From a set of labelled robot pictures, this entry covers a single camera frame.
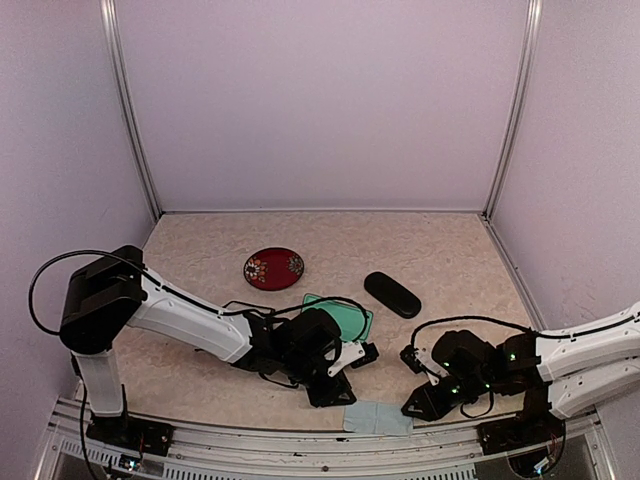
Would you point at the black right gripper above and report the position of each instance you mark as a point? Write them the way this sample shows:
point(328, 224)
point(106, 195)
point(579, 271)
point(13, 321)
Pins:
point(432, 407)

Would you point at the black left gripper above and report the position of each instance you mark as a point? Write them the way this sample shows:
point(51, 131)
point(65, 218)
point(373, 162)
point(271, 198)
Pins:
point(325, 397)

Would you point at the blue cloth pouch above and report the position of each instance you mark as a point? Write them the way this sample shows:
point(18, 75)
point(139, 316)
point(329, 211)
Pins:
point(375, 418)

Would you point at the blue-grey hard glasses case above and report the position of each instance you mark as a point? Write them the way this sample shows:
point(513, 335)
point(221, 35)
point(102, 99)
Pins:
point(347, 316)

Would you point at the black glasses case beige lining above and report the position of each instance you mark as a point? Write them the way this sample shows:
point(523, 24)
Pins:
point(392, 295)

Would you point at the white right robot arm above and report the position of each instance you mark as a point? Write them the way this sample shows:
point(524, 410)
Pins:
point(558, 372)

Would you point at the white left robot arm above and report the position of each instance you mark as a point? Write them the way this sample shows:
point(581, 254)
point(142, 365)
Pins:
point(117, 290)

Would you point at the red floral plate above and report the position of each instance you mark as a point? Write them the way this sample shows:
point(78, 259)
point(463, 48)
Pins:
point(273, 269)

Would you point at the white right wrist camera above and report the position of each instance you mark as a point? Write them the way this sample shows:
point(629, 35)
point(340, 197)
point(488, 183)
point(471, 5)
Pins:
point(422, 362)

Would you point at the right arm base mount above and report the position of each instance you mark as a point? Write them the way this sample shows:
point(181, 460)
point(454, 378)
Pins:
point(534, 424)

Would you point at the black frame sunglasses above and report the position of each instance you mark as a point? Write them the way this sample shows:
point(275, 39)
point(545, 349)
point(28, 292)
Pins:
point(239, 308)

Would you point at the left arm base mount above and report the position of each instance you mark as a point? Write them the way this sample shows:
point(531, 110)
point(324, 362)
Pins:
point(131, 433)

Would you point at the right metal corner post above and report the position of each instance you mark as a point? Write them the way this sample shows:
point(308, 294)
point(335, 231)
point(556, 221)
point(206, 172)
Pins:
point(517, 106)

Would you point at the metal corner post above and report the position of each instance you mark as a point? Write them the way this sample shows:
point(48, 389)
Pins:
point(517, 106)
point(109, 18)

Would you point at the left metal corner post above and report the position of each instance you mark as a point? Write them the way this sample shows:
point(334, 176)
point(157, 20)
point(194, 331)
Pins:
point(109, 18)

